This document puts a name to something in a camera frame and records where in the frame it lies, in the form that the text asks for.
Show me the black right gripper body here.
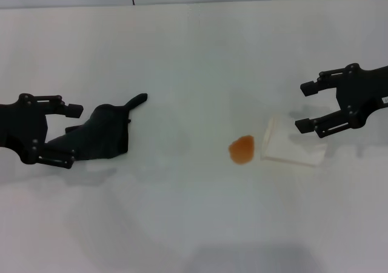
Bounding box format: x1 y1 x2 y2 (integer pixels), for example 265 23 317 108
335 62 388 128

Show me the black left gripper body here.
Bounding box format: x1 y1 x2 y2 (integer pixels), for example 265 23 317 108
0 93 49 165

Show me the white paper cup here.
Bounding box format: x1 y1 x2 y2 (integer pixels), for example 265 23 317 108
259 113 329 168

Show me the dark blue rag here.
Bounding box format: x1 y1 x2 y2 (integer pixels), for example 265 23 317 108
45 93 149 162

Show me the orange liquid stain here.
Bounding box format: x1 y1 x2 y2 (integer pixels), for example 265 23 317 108
228 135 256 166

